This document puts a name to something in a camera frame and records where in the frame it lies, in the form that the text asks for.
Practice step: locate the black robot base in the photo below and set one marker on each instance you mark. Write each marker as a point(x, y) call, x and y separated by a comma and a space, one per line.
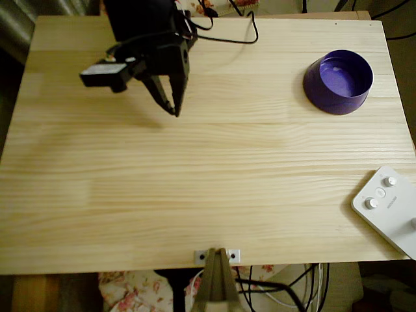
point(188, 29)

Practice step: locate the purple bowl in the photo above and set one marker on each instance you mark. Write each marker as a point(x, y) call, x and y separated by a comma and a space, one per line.
point(338, 94)

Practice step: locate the floral fabric cover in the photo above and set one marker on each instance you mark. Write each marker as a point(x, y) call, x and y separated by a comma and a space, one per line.
point(130, 289)
point(247, 4)

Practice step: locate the wooden table leg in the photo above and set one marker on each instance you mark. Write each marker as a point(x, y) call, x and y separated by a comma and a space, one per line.
point(35, 292)

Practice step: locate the white device with knobs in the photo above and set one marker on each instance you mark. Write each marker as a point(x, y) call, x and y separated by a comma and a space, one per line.
point(390, 211)

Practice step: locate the black stand pole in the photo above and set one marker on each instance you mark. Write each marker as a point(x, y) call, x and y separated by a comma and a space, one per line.
point(177, 292)

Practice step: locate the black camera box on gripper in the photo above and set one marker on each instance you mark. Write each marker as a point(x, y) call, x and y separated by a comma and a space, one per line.
point(102, 73)

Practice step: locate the white metal bracket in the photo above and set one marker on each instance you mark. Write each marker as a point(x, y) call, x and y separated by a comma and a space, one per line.
point(199, 256)

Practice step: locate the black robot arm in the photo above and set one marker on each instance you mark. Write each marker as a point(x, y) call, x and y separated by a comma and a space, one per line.
point(136, 16)

